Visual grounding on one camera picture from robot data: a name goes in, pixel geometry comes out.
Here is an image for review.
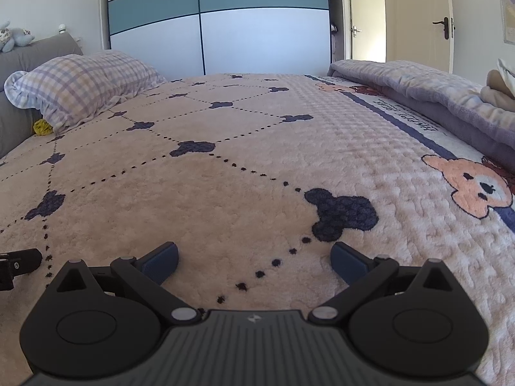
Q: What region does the blue and white wardrobe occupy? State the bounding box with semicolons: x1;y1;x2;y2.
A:
100;0;334;76

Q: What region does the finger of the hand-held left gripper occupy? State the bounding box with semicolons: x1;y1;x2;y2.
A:
0;248;43;291

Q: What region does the dark door handle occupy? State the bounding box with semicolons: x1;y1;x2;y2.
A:
432;17;451;40

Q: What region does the plaid pillow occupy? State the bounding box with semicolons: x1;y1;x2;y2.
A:
4;50;167;135

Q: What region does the wall poster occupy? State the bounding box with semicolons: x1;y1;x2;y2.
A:
497;0;515;45

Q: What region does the cream room door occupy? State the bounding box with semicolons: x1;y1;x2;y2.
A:
382;0;455;75

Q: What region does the narrow corner shelf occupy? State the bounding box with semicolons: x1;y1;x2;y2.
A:
328;0;347;63

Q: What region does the grey padded headboard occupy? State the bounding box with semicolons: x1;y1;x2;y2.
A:
0;32;83;159

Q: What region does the grey plush toy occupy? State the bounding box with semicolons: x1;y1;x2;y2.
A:
0;20;35;53

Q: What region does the beige cloth pile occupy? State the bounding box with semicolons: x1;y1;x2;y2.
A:
481;58;515;109

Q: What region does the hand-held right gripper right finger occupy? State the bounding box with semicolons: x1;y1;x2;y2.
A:
308;242;469;326

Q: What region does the cream hallway door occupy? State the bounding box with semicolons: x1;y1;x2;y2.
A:
348;0;387;62

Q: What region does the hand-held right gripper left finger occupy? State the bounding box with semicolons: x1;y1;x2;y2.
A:
46;242;202;324

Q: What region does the purple folded quilt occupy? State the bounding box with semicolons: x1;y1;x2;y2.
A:
328;60;515;170

